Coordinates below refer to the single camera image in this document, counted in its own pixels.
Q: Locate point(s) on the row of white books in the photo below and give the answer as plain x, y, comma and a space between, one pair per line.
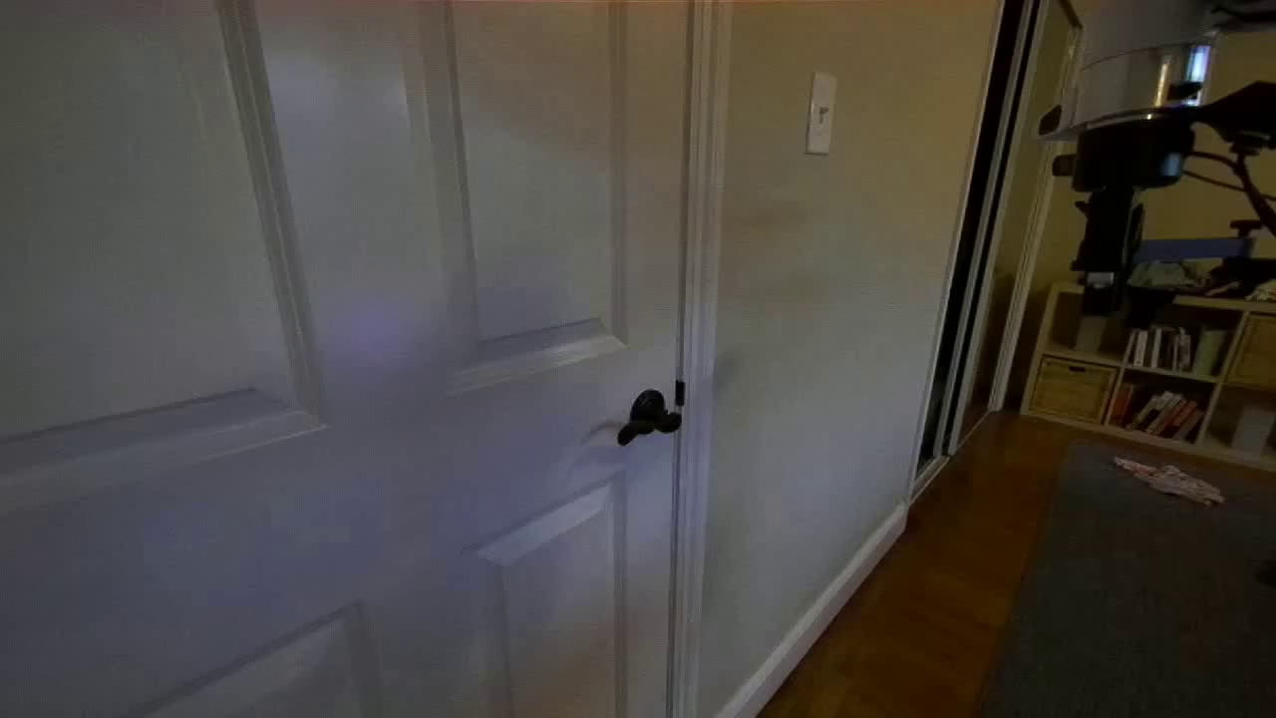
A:
1173, 347

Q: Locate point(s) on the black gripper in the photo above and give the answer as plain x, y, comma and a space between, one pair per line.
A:
1104, 228

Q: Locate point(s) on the grey rug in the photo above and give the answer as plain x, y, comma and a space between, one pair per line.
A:
1143, 601

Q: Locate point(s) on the woven storage box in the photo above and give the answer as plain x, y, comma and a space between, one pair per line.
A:
1071, 387

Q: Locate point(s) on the wooden bookshelf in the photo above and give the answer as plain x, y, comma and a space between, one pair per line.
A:
1241, 400

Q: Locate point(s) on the row of red books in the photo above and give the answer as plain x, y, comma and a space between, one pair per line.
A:
1157, 414

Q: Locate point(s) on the white baseboard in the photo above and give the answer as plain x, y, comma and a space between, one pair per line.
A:
821, 604

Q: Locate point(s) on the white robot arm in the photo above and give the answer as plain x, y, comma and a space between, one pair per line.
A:
1128, 72

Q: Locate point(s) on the pale crumpled cloth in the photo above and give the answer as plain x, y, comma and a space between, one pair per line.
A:
1168, 480

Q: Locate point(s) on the sliding closet door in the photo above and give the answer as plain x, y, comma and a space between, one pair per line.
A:
982, 226

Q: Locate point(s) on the white wall switch plate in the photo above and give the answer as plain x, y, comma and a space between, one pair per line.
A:
821, 112

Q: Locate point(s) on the white panel door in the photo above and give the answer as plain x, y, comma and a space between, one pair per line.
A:
331, 400

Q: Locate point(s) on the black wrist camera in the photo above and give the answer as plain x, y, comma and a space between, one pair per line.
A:
1123, 153

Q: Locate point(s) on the black door latch plate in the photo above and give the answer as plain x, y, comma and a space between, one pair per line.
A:
680, 394

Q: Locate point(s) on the white door frame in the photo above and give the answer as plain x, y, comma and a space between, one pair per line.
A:
699, 266

